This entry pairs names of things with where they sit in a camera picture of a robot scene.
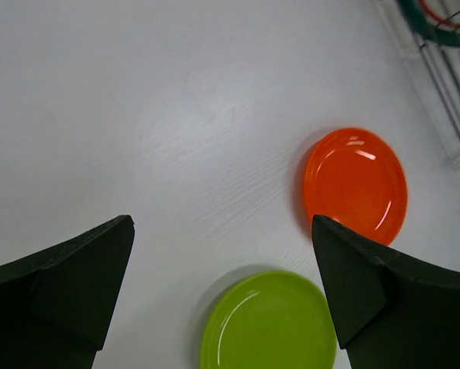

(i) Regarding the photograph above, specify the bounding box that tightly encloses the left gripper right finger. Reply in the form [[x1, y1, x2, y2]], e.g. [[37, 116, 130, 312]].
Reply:
[[312, 215, 460, 368]]

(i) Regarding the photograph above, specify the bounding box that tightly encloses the orange plastic plate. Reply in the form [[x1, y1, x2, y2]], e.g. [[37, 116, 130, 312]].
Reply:
[[302, 127, 408, 246]]

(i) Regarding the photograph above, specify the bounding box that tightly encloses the wire dish rack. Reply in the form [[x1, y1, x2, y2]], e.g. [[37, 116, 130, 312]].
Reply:
[[375, 0, 460, 174]]

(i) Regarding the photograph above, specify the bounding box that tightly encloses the green red rimmed white plate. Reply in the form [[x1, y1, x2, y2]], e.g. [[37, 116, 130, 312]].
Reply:
[[395, 1, 460, 48]]

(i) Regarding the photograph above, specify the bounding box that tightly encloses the green plastic plate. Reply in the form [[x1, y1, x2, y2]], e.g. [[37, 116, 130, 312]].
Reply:
[[199, 270, 337, 368]]

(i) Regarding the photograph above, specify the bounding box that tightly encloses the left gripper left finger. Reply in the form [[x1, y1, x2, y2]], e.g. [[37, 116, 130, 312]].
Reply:
[[0, 215, 135, 368]]

